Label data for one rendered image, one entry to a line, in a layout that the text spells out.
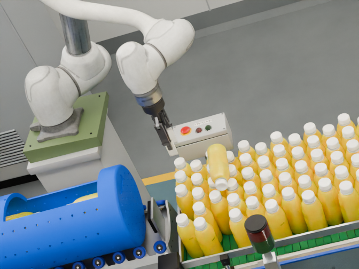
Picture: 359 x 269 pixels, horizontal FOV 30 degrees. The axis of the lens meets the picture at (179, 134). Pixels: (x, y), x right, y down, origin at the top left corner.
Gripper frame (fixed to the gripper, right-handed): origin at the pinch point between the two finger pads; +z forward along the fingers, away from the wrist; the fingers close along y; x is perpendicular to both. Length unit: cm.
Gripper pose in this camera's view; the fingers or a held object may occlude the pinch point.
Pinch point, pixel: (171, 142)
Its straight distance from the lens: 231.6
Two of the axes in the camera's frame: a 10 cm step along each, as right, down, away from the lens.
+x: 9.5, -2.6, -1.9
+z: 3.2, 7.1, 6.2
